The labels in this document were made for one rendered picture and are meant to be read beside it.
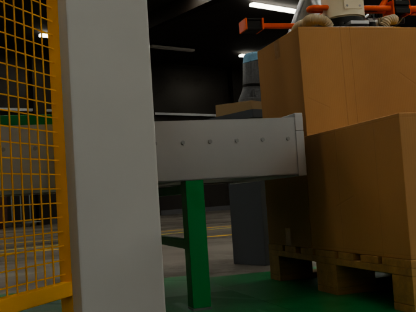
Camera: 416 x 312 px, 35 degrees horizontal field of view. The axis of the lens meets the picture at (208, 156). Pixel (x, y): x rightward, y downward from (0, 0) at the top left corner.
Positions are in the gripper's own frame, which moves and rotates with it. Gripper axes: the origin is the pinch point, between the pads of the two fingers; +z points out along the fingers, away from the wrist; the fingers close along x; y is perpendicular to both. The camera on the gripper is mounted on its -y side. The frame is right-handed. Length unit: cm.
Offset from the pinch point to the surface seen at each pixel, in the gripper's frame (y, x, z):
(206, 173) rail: 101, -65, 35
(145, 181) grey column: 137, -70, 110
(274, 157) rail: 78, -62, 35
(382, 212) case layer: 59, -81, 68
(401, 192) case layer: 59, -76, 78
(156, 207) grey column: 135, -75, 110
